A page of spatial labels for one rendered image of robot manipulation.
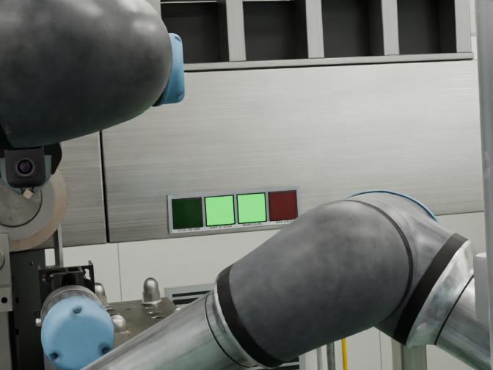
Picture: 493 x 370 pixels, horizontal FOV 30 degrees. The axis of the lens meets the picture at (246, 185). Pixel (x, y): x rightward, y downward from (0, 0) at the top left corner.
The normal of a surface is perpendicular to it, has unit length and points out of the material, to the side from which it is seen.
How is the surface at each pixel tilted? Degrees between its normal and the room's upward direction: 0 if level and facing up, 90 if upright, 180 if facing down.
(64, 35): 83
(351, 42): 90
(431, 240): 46
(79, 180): 90
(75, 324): 90
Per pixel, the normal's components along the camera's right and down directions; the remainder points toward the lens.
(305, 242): -0.25, -0.66
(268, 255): -0.50, -0.66
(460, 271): 0.57, -0.12
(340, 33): 0.24, 0.04
